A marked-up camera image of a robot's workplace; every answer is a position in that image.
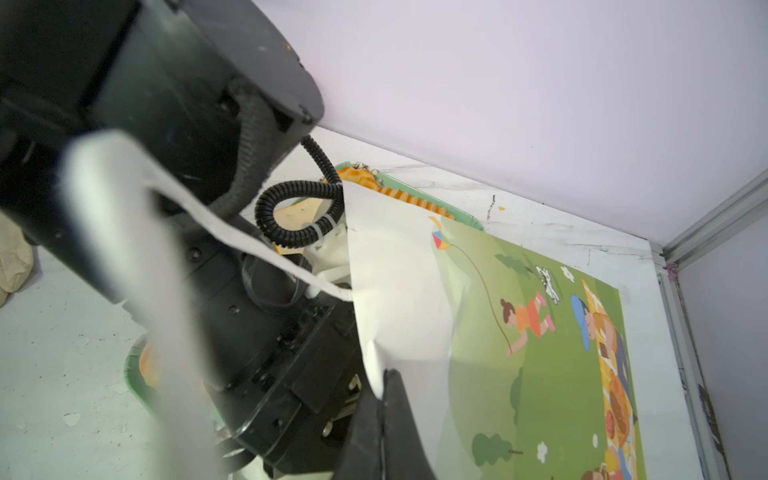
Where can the white paper bag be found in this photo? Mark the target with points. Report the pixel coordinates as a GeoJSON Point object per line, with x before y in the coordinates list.
{"type": "Point", "coordinates": [514, 367]}

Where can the yellow ridged fake croissant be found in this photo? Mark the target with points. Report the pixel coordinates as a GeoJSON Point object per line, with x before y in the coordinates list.
{"type": "Point", "coordinates": [367, 178]}

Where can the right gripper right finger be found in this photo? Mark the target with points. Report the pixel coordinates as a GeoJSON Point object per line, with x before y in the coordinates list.
{"type": "Point", "coordinates": [402, 452]}

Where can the fake toast slice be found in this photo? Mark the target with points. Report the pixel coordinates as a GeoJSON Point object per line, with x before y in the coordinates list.
{"type": "Point", "coordinates": [299, 215]}

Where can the green floral tray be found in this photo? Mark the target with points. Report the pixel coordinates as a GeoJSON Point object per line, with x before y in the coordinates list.
{"type": "Point", "coordinates": [135, 368]}

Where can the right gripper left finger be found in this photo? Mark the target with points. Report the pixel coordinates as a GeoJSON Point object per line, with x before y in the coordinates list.
{"type": "Point", "coordinates": [361, 456]}

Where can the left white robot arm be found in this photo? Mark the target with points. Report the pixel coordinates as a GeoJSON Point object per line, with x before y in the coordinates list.
{"type": "Point", "coordinates": [215, 93]}

